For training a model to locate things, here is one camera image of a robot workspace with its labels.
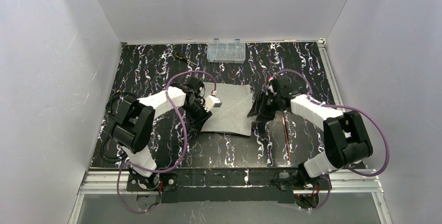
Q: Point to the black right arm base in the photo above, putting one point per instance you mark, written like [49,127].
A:
[297,179]

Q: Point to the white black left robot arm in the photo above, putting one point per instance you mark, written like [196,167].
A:
[132,125]

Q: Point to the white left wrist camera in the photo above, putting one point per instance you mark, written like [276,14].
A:
[211,102]

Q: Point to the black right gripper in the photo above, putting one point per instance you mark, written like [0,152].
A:
[261,107]

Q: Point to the clear plastic compartment box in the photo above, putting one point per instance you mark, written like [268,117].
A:
[226,52]

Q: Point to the grey cloth napkin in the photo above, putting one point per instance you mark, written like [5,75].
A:
[231,117]

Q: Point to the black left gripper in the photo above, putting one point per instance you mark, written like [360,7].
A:
[197,112]

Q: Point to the black copper spoon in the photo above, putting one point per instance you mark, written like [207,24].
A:
[283,116]

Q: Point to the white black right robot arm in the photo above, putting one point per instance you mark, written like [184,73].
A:
[345,137]

